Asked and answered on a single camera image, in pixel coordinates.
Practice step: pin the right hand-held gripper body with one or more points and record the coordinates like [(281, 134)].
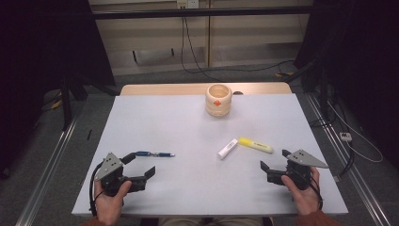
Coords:
[(302, 158)]

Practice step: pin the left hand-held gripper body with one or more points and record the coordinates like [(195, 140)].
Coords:
[(108, 166)]

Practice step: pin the blue pen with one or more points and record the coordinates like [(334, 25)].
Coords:
[(156, 154)]

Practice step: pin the yellow highlighter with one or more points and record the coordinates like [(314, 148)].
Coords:
[(255, 145)]

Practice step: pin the white correction tape stick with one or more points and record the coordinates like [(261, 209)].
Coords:
[(227, 149)]

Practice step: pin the round wooden pen holder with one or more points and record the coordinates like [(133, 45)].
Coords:
[(218, 108)]

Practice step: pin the person's left hand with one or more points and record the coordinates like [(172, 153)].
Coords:
[(109, 207)]

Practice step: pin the person's right hand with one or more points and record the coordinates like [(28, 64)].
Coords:
[(306, 199)]

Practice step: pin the small black floor strip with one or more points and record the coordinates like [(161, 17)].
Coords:
[(89, 135)]

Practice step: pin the white table mat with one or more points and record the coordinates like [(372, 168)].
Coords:
[(188, 188)]

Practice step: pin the white power adapter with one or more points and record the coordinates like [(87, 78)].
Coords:
[(345, 136)]

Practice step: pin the black metal stand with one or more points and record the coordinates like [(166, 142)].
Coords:
[(323, 94), (66, 103)]

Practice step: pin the wooden table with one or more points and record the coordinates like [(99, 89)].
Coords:
[(156, 89)]

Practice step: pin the yellow floor tape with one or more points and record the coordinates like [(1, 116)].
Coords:
[(56, 104), (284, 74)]

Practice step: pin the black curtain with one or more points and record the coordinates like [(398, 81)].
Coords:
[(360, 47), (37, 47)]

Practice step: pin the black horizontal metal bar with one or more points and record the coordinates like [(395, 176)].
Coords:
[(156, 13)]

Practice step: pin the metal floor rail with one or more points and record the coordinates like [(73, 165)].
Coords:
[(47, 175), (348, 163)]

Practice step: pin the white wall socket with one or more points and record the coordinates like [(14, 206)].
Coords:
[(187, 3)]

